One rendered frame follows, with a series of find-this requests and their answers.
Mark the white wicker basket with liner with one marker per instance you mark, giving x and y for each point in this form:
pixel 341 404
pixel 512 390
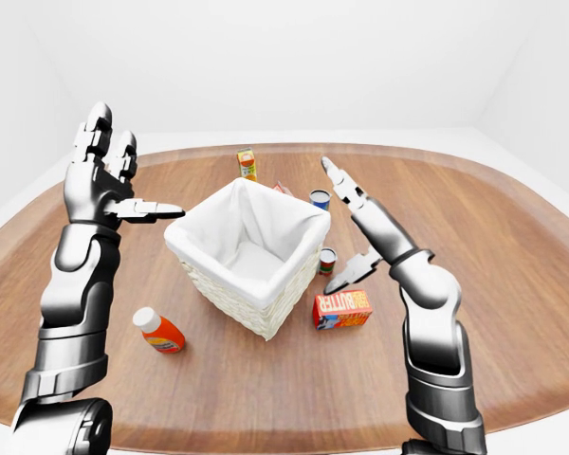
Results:
pixel 251 256

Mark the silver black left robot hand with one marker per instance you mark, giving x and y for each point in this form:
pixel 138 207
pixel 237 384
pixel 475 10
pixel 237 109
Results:
pixel 91 189

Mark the small red white box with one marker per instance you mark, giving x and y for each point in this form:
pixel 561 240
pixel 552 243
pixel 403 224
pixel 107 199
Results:
pixel 284 188

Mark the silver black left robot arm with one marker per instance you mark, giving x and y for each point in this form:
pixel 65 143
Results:
pixel 61 341

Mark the yellow orange juice carton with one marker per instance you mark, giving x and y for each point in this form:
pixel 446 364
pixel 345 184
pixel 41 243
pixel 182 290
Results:
pixel 247 165

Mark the red white tin can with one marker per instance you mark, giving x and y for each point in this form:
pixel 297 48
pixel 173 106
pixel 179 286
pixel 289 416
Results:
pixel 328 263

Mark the orange bottle with white cap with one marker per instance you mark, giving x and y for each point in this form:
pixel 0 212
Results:
pixel 163 334

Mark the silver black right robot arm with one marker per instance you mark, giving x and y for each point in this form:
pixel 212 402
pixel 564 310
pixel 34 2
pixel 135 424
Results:
pixel 434 355

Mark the blue white tin can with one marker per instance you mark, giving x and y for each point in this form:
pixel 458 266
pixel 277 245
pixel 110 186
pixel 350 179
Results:
pixel 320 199

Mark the red orange butter box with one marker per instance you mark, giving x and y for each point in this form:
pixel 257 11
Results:
pixel 341 310

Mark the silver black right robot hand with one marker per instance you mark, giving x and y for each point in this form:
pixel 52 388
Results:
pixel 384 232

